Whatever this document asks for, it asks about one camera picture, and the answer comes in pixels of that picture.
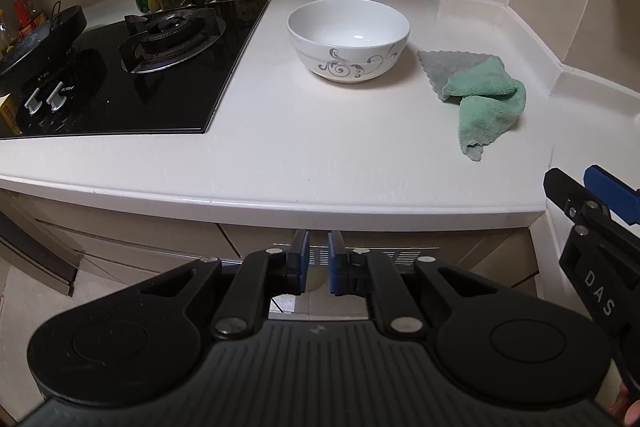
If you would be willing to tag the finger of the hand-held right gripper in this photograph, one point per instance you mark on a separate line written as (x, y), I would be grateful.
(612, 194)
(565, 192)

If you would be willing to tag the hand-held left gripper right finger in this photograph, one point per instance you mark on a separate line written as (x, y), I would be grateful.
(334, 267)

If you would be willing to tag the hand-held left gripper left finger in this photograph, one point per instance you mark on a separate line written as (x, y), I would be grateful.
(300, 264)

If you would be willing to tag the green and grey cloth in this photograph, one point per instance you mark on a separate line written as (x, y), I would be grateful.
(485, 82)

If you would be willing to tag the white floral bowl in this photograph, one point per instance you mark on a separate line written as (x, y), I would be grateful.
(345, 22)

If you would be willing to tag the person's right hand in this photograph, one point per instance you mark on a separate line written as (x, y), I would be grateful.
(625, 409)

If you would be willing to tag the black glass gas stove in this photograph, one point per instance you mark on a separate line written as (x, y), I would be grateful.
(200, 72)

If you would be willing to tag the black stove burner grate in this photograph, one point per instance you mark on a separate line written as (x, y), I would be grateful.
(170, 32)

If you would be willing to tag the silver stove knob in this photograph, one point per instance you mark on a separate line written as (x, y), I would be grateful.
(56, 97)
(34, 99)

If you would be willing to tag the yellow box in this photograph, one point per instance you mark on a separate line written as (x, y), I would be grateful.
(7, 117)

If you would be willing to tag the black frying pan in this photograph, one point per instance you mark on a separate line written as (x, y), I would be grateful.
(40, 42)

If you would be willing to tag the red sauce bottle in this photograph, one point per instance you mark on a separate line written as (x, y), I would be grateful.
(22, 9)

